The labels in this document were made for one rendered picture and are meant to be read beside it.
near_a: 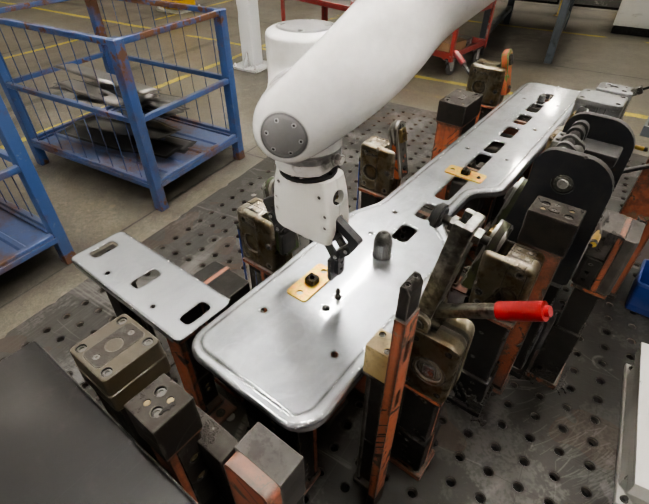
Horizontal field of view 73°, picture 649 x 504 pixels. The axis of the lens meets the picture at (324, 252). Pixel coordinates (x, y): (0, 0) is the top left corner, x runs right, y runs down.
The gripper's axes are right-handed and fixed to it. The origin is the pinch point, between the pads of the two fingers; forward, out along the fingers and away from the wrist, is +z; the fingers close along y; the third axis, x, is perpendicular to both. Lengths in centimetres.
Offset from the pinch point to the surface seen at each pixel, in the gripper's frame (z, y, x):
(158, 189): 90, 175, -75
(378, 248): 2.8, -5.2, -11.1
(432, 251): 5.1, -11.5, -18.6
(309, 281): 4.1, -0.3, 0.8
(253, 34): 72, 321, -302
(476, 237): -15.1, -22.7, 0.8
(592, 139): -11, -26, -42
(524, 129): 5, -8, -78
